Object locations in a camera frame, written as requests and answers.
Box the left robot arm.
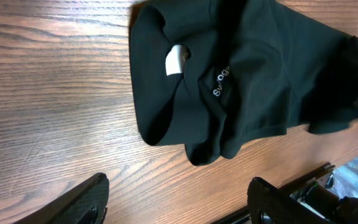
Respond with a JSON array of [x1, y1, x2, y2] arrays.
[[18, 173, 358, 224]]

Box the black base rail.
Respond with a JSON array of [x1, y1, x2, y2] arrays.
[[216, 163, 335, 224]]

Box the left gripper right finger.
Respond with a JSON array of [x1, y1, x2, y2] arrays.
[[247, 177, 330, 224]]

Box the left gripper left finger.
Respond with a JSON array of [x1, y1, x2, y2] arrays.
[[15, 173, 109, 224]]

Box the black polo shirt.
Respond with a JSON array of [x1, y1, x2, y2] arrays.
[[129, 0, 358, 166]]

